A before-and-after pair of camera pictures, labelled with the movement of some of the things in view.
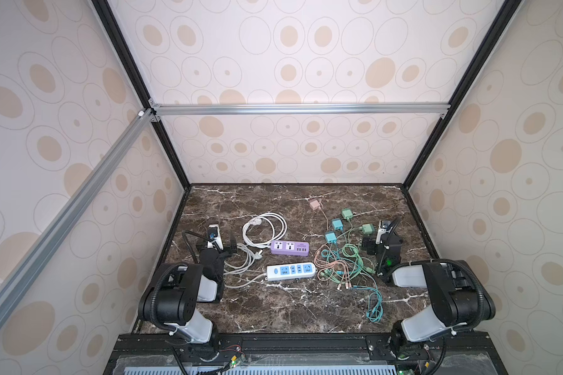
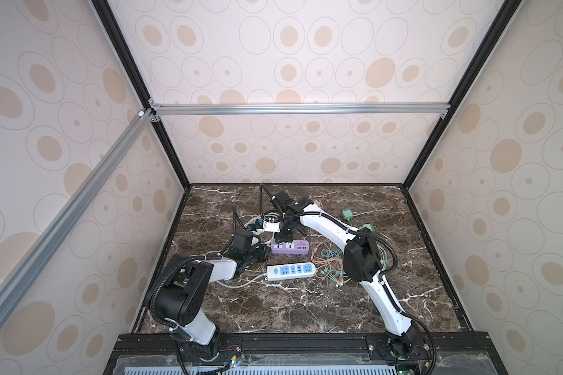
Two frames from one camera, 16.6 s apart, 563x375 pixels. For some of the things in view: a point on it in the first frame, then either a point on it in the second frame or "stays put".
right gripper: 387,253 -> 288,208
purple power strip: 290,248 stays put
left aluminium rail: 12,287 stays put
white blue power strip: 289,271 stays put
